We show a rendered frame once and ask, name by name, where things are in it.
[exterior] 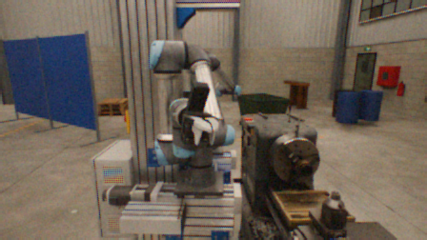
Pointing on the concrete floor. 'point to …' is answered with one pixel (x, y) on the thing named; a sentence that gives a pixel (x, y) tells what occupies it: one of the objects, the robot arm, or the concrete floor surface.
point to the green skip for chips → (268, 105)
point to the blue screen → (53, 80)
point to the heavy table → (298, 93)
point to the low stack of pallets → (112, 107)
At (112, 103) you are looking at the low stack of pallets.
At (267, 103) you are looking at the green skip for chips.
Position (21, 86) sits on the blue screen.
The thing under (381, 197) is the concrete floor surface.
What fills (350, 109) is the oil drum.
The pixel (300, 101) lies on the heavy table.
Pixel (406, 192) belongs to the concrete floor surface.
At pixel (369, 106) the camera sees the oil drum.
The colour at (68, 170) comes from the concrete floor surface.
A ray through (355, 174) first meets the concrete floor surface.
